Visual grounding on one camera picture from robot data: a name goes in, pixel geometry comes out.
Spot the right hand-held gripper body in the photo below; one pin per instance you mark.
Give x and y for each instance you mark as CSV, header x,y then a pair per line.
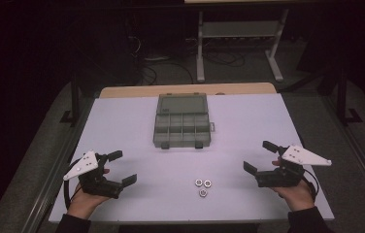
x,y
281,179

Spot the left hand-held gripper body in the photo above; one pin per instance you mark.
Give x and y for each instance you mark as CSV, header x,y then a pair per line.
x,y
88,181

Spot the grey plastic compartment box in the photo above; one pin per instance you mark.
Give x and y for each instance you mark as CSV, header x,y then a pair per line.
x,y
181,105

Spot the person's right hand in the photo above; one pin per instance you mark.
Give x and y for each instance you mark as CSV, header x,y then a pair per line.
x,y
297,196

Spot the person's left hand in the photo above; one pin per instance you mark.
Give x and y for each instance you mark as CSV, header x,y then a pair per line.
x,y
83,204

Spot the white board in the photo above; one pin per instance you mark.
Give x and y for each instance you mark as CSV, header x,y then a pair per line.
x,y
251,129

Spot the black stand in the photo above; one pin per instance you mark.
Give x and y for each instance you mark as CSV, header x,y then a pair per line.
x,y
342,97
74,97

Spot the wooden table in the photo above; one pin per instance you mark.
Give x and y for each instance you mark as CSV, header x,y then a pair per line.
x,y
187,89

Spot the white power strip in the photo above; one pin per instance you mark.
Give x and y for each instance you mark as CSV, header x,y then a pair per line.
x,y
156,59

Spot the white metal stand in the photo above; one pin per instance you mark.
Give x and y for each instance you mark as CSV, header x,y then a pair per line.
x,y
239,29

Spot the metal frame rail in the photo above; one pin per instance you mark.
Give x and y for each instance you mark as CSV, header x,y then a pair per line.
x,y
51,181
364,161

